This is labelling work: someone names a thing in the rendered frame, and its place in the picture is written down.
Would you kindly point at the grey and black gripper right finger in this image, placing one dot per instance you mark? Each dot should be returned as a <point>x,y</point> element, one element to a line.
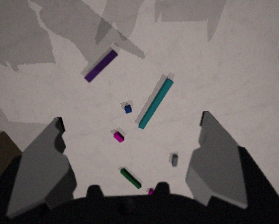
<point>223,176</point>

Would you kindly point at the small blue cube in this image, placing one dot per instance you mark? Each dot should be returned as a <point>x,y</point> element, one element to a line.
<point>128,109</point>

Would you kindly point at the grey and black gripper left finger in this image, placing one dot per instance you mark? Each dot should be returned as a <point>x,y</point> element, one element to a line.
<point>38,180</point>

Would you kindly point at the turquoise rod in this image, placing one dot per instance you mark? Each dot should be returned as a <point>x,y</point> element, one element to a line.
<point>154,105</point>

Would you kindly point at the purple rod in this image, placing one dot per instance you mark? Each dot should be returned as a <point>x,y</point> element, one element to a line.
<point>101,65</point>

